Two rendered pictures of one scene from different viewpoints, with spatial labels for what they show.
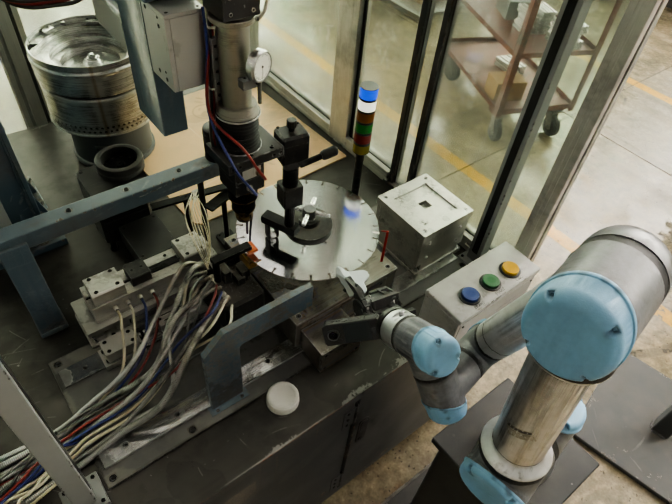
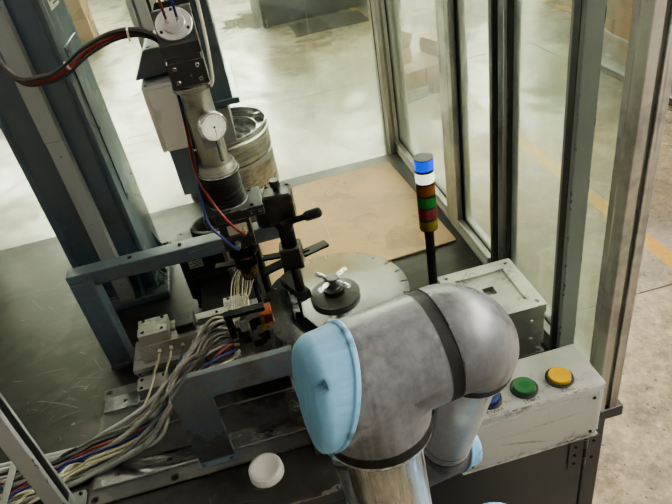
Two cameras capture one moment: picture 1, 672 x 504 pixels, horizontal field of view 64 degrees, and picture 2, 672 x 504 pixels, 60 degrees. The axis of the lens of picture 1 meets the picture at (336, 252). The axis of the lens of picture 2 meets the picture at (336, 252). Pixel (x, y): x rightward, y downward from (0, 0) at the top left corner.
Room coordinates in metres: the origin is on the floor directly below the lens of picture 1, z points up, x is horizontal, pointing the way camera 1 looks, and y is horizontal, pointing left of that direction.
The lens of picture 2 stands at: (0.08, -0.55, 1.76)
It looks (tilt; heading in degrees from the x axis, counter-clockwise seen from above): 34 degrees down; 36
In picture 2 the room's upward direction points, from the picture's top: 11 degrees counter-clockwise
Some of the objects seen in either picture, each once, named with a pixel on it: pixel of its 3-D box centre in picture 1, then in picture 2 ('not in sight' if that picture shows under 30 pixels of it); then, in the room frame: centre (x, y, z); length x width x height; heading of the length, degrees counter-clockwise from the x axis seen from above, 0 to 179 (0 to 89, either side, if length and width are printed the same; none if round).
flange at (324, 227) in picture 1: (308, 221); (334, 291); (0.89, 0.07, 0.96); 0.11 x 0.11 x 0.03
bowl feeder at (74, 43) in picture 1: (103, 99); (233, 176); (1.34, 0.72, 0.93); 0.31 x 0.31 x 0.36
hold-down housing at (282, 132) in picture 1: (290, 164); (284, 225); (0.82, 0.11, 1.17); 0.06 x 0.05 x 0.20; 124
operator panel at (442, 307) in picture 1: (476, 298); (519, 409); (0.84, -0.35, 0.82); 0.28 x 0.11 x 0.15; 133
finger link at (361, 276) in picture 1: (355, 277); not in sight; (0.74, -0.05, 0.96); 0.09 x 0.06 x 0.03; 32
